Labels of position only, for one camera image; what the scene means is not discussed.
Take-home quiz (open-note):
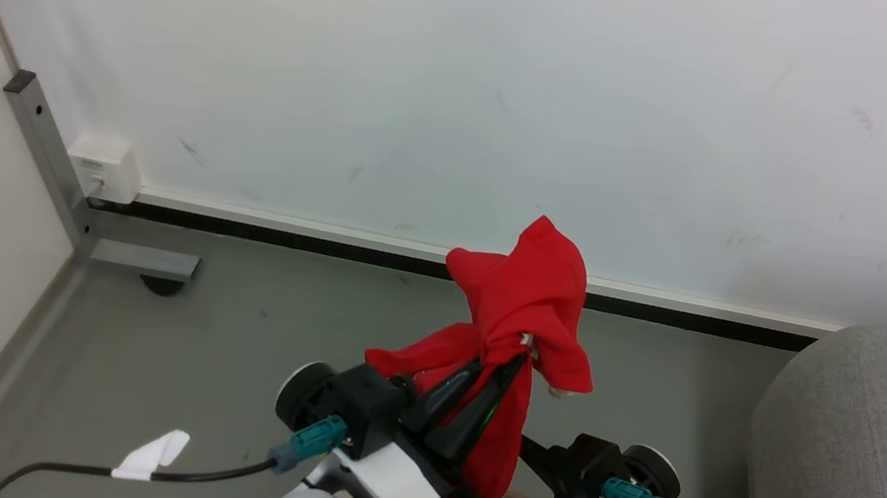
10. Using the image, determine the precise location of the teal left cable connector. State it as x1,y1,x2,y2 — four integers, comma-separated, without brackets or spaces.
267,407,351,484

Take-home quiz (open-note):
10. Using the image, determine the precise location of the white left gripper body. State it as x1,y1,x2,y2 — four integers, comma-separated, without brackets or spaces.
303,429,507,498

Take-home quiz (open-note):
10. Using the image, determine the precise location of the white wall socket box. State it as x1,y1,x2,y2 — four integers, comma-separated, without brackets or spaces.
61,132,147,208

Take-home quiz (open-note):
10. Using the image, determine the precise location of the red cloth garment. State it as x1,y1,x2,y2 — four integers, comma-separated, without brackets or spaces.
347,194,615,498

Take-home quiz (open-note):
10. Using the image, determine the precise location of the black frame foot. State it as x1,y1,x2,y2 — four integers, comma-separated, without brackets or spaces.
138,274,186,299

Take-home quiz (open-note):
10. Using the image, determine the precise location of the grey metal frame post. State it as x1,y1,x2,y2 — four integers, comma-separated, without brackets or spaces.
0,67,223,285

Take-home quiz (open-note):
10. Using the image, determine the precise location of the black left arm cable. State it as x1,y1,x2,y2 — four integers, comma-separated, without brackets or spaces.
0,422,281,498

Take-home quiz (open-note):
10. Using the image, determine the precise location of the white tape flag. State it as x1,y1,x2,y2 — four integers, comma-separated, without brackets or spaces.
111,422,191,488

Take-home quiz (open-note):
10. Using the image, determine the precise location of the white baseboard strip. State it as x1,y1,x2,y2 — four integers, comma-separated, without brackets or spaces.
127,187,850,343

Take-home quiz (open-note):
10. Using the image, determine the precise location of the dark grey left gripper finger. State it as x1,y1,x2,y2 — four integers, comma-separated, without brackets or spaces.
424,343,529,474
395,349,486,444

